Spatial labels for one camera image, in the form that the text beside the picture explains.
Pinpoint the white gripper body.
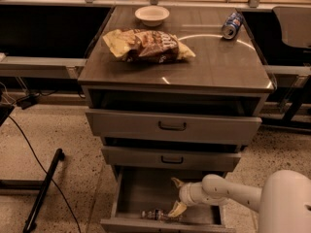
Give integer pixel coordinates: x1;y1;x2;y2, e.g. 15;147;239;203
179;182;204;207

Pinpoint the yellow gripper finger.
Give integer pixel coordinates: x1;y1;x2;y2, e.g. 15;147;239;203
171;178;185;188
168;201;187;217

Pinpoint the clear plastic water bottle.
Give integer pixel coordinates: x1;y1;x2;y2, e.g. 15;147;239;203
141;209;182;222

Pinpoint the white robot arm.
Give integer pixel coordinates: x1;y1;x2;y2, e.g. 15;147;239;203
168;170;311;233

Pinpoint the middle grey drawer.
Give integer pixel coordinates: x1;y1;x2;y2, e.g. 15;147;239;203
102;146;241;172

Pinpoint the grey drawer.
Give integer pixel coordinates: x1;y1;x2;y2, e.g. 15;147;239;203
86;109;261;145
101;167;236;233
102;146;241;172

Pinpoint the bottom grey drawer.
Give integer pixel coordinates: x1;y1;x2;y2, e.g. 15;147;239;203
101;167;236;233

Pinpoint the grey drawer cabinet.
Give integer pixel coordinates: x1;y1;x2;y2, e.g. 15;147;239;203
77;5;274;233

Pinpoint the top grey drawer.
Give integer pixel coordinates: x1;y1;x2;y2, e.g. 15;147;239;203
86;109;261;145

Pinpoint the brown yellow chip bag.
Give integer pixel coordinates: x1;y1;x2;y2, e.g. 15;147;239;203
103;29;195;63

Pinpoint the black stand leg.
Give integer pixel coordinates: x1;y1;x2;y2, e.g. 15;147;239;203
22;149;65;233

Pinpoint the white bowl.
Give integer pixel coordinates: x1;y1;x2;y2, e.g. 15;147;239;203
135;6;170;27

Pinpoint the blue soda can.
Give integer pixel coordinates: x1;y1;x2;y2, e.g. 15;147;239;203
222;13;243;40

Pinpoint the black power adapter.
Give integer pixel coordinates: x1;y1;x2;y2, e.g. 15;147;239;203
17;94;39;110

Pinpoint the black cable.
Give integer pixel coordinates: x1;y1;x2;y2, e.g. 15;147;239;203
8;115;82;233

